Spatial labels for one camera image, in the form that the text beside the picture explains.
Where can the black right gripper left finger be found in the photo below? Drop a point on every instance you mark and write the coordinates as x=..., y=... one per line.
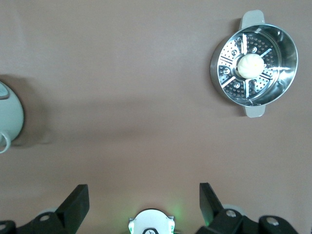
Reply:
x=70, y=209

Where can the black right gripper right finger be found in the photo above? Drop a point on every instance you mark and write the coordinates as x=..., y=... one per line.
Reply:
x=212, y=209

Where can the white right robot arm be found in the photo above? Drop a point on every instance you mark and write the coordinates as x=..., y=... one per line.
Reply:
x=151, y=219

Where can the steel steamer pot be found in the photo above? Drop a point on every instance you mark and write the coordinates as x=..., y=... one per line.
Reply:
x=286, y=61

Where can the brown table mat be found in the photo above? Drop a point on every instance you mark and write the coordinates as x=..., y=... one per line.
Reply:
x=136, y=97

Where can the perforated steel steamer plate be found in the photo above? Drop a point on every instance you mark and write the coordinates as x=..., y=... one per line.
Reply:
x=231, y=73

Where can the white steamed bun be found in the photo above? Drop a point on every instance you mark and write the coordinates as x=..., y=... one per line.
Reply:
x=250, y=66

